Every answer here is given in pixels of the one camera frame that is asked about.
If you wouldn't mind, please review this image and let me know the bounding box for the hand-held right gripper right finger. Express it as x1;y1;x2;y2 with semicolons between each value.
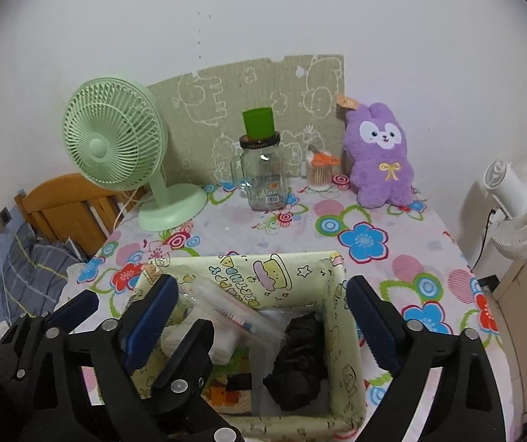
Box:
346;275;506;442

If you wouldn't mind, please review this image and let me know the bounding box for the green plastic cup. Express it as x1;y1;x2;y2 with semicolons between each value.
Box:
242;107;275;141

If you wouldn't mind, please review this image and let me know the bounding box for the grey plaid pillow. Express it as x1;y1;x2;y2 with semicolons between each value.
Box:
0;223;84;314

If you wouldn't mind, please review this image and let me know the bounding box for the white standing fan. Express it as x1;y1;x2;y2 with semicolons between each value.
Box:
468;159;527;295

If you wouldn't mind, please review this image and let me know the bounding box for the clear plastic zip bag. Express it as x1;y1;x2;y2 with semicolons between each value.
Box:
178;281;287;346

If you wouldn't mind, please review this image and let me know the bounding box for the green desk fan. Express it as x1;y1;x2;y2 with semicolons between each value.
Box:
63;78;209;232

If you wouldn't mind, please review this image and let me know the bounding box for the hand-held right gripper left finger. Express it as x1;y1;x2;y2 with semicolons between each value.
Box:
19;275;180;442

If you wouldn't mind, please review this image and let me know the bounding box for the white roll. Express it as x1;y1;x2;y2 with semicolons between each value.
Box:
161;320;239;364

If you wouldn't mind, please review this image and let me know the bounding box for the green printed board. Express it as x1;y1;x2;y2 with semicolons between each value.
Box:
146;54;346;189

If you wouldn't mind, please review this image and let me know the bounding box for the white desk fan cable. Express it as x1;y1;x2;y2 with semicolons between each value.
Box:
111;189;147;233

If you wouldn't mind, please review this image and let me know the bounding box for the black cloth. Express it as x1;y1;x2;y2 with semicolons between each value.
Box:
263;312;329;413

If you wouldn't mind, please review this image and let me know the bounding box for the cartoon printed tissue pack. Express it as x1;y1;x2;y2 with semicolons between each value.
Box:
201;371;255;413

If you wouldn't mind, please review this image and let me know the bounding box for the wooden chair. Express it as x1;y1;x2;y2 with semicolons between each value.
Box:
14;172;149;259

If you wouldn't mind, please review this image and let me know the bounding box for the cotton swab jar orange lid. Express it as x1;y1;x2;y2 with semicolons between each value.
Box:
306;144;341;192

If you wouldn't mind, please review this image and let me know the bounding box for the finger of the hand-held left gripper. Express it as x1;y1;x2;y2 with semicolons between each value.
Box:
153;319;246;442
0;292;101;378

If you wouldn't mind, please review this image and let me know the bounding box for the thin white charging cable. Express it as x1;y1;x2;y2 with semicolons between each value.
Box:
0;235;15;318

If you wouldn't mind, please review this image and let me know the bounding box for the yellow printed storage box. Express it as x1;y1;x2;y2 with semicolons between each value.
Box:
127;251;368;440

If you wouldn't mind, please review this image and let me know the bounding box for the glass jar mug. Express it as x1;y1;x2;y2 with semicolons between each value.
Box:
230;134;294;213

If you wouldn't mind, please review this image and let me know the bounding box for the black fan power cable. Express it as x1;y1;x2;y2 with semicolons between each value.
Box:
470;207;496;270

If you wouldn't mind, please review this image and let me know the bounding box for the purple plush rabbit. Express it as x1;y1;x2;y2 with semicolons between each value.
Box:
335;93;418;208

